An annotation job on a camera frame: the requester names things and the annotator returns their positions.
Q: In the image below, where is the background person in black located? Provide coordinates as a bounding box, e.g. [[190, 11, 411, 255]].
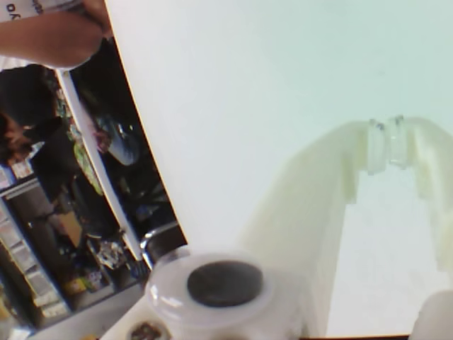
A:
[[0, 63, 104, 228]]

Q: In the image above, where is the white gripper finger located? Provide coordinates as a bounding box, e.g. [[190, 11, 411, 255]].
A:
[[102, 119, 387, 340], [386, 115, 453, 273]]

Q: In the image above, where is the grey storage shelf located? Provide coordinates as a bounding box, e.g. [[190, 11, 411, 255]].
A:
[[0, 200, 72, 320]]

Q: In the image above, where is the person's forearm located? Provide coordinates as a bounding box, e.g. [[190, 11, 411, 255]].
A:
[[0, 0, 115, 70]]

